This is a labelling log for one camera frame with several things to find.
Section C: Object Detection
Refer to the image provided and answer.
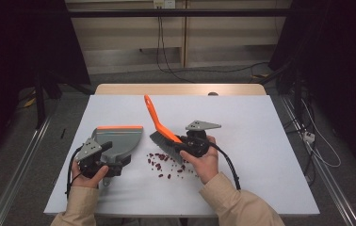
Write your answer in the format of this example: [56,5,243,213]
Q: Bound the grey dustpan with orange lip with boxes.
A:
[90,125,144,186]

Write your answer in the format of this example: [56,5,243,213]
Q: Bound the black horizontal bar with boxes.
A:
[67,8,293,18]

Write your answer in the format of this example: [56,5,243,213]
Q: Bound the yellow floor tape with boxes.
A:
[24,90,38,108]

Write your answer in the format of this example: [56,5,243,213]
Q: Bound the red beans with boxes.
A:
[147,152,201,181]

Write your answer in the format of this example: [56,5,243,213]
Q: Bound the white wall socket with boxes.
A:
[153,0,176,9]

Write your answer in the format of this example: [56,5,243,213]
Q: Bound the white cable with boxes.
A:
[301,98,343,169]

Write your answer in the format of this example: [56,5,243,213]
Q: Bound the black metal stand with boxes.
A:
[259,60,304,126]
[33,72,62,130]

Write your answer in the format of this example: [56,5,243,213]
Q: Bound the silver metal rail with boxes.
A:
[0,114,53,226]
[279,95,356,226]

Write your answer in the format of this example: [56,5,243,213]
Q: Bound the person's right hand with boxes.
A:
[179,135,220,186]

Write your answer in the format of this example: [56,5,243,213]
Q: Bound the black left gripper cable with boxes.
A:
[65,146,85,199]

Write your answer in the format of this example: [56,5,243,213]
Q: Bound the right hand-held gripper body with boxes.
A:
[179,120,222,158]

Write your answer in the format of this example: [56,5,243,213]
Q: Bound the person's left hand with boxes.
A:
[71,159,109,189]

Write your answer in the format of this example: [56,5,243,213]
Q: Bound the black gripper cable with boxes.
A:
[65,146,85,199]
[198,136,242,191]

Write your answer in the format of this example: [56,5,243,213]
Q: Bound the orange brush with grey bristles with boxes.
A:
[143,94,185,166]

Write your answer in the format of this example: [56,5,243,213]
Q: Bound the black curtain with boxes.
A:
[0,0,91,164]
[268,0,356,180]

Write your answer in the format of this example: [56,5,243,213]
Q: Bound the white power strip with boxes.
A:
[302,131,316,144]

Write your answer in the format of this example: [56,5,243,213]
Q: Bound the white board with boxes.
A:
[43,94,321,218]

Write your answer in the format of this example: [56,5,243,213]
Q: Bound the black floor cable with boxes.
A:
[163,61,269,74]

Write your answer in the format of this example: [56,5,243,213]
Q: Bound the black hanging cable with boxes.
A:
[155,15,196,84]

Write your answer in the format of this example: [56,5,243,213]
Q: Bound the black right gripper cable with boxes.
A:
[198,136,242,191]

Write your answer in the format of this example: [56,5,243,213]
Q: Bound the person's legs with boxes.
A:
[97,217,218,226]

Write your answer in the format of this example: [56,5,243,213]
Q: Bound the wooden table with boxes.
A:
[94,83,267,97]

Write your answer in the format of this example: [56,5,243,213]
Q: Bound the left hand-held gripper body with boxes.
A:
[73,137,127,179]

